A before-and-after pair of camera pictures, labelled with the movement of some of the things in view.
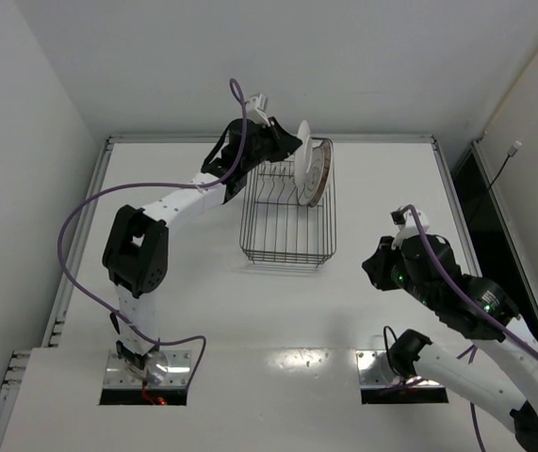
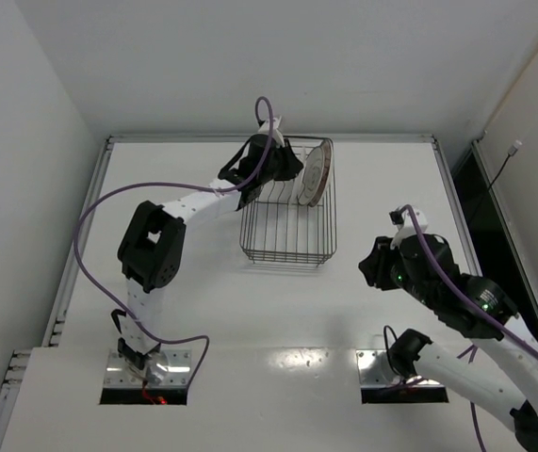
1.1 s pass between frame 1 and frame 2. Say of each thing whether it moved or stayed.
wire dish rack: stayed
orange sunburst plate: stayed
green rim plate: moved
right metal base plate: stayed
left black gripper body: moved
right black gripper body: stayed
